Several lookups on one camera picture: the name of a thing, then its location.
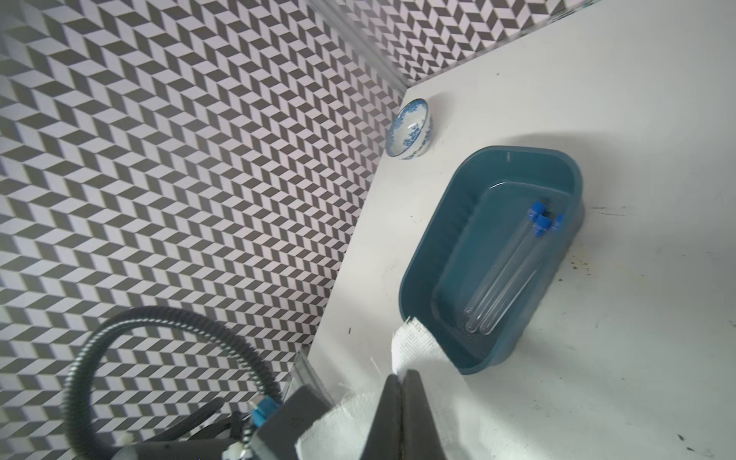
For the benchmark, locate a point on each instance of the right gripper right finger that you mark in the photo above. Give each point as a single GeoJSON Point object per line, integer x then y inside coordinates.
{"type": "Point", "coordinates": [421, 440]}

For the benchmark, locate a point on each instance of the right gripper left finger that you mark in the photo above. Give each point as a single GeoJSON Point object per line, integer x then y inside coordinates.
{"type": "Point", "coordinates": [384, 441]}

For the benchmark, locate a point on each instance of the test tube blue cap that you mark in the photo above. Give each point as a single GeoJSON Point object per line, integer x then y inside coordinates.
{"type": "Point", "coordinates": [536, 210]}
{"type": "Point", "coordinates": [523, 271]}
{"type": "Point", "coordinates": [509, 275]}

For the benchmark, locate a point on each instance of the teal plastic tray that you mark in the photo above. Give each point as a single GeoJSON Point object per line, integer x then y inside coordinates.
{"type": "Point", "coordinates": [488, 196]}

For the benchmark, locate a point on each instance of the blue white ceramic bowl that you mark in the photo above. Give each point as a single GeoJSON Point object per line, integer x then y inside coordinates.
{"type": "Point", "coordinates": [411, 132]}

